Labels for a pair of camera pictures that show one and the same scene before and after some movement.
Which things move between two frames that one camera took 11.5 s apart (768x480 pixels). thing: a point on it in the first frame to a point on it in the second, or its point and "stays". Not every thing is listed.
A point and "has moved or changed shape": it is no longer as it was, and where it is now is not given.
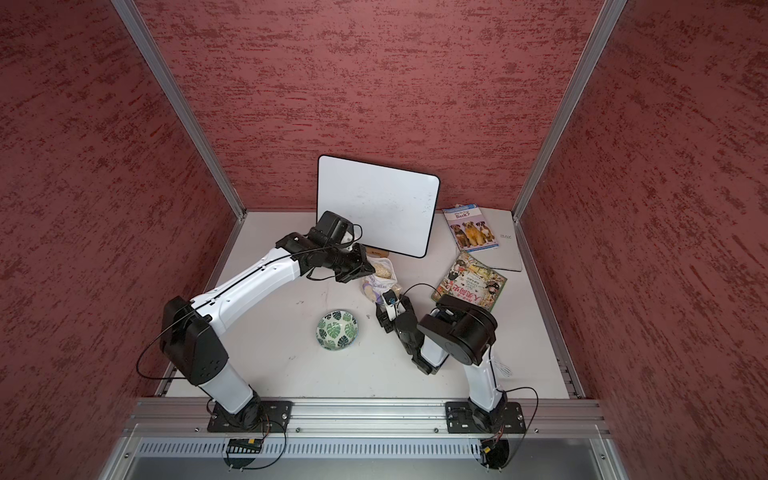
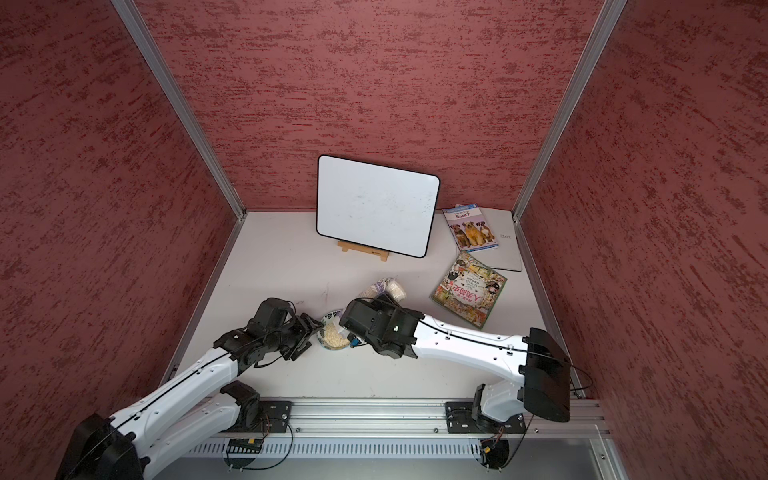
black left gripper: x=358 y=268 to x=305 y=329
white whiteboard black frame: x=394 y=207 stays
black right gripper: x=384 y=320 to x=382 y=300
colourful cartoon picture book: x=470 y=279 stays
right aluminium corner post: x=607 y=20 stays
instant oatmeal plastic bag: x=382 y=280 has moved or changed shape
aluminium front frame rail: x=370 y=418 stays
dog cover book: x=469 y=228 stays
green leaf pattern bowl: x=337 y=330 stays
